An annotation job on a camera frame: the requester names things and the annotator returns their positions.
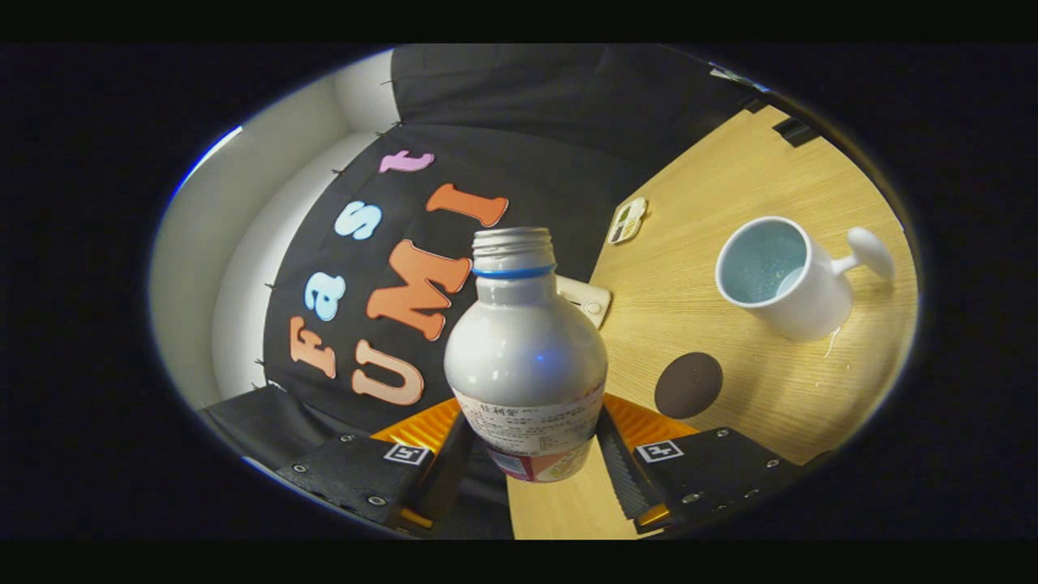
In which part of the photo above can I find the black table clamp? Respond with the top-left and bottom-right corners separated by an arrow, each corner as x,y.
772,118 -> 820,148

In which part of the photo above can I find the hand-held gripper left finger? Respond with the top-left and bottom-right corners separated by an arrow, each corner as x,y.
276,397 -> 475,536

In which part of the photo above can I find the white toaster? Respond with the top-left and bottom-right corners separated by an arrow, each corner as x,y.
555,274 -> 612,329

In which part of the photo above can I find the white divided dish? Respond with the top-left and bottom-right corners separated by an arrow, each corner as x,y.
607,197 -> 648,245

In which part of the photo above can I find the wooden table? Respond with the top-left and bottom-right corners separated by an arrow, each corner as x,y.
507,105 -> 920,540

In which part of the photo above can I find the dark brown round coaster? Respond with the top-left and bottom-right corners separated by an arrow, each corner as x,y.
654,351 -> 724,420

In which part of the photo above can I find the white cup with blue inside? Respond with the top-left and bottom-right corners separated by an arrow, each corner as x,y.
714,216 -> 897,343

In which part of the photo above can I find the silver juice bottle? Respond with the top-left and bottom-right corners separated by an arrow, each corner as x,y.
444,227 -> 609,484

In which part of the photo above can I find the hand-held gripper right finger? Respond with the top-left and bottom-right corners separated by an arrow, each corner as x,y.
596,393 -> 836,535

